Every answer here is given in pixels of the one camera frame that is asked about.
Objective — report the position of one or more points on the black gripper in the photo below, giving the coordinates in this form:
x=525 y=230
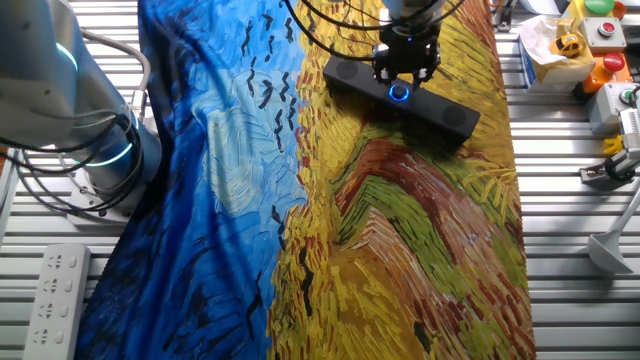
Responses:
x=407 y=47

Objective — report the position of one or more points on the black soundbar speaker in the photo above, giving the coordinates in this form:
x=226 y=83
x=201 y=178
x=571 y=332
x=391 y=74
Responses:
x=440 y=112

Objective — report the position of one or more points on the black metal clamp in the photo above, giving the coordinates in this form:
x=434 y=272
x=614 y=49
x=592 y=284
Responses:
x=504 y=15

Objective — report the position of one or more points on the white box with tissue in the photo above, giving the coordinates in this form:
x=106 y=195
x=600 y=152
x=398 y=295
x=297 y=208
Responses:
x=545 y=70

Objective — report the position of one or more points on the white paper sheet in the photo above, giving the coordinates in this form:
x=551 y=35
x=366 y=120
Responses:
x=542 y=6

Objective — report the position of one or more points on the yellow toy car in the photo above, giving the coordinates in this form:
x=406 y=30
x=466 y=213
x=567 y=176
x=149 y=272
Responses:
x=567 y=46

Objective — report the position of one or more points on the Van Gogh painting print cloth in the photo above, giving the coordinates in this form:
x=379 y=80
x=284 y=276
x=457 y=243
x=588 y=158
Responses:
x=350 y=225

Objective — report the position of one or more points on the yellow box green button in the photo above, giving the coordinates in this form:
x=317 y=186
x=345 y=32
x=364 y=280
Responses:
x=580 y=10

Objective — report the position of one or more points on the grey box red button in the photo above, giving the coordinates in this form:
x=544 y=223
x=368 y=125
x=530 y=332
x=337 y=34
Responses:
x=590 y=42

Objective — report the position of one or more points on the orange box red button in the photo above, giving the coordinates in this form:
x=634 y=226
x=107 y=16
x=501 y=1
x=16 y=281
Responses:
x=597 y=80

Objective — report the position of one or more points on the grey box green button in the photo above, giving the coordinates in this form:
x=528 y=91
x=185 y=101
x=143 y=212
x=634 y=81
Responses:
x=602 y=110

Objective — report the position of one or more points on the yellow plastic clip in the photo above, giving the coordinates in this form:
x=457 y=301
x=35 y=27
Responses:
x=612 y=145

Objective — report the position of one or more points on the white power strip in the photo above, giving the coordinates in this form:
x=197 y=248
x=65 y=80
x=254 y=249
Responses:
x=55 y=300

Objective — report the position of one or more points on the silver ribbed camera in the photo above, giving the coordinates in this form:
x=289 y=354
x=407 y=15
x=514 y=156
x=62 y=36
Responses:
x=631 y=125

